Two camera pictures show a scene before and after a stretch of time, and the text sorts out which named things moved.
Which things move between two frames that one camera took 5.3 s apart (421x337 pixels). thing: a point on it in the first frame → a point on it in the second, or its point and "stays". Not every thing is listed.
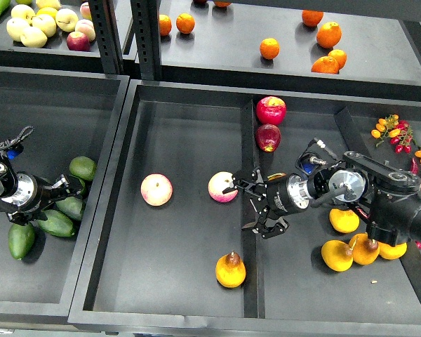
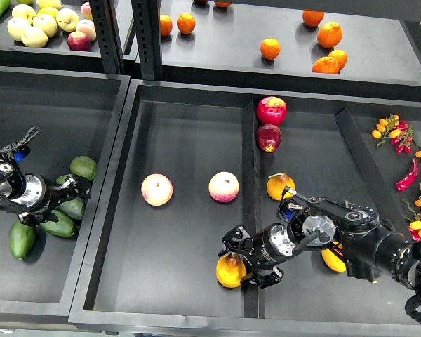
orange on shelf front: x=325 y=64 stays
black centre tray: x=167 y=253 stays
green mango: x=57 y=223 stays
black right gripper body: x=284 y=193 → x=271 y=246
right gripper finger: x=256 y=186 → x=238 y=241
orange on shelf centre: x=269 y=48 stays
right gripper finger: x=267 y=227 → x=266 y=277
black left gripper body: x=31 y=194 stays
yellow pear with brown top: x=230 y=270 stays
